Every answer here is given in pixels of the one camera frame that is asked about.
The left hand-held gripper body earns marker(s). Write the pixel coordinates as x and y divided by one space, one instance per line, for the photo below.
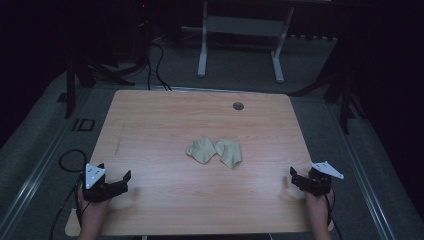
95 175

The black metal stand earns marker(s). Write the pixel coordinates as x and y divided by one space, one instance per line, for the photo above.
70 86
345 106

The grey metal floor rail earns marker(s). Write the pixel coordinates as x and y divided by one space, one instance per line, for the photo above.
33 181
365 186

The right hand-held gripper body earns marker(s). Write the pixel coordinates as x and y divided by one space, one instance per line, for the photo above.
316 183

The round grey table grommet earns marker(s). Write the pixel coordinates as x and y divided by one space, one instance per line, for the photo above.
238 106

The beige ankle sock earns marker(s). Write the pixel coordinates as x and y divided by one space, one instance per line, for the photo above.
230 153
201 150

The person's left hand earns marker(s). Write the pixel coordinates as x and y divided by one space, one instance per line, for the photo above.
93 209

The white metal table frame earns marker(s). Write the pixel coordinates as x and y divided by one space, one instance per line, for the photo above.
240 26

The person's right hand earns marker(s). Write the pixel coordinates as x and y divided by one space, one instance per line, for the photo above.
316 205

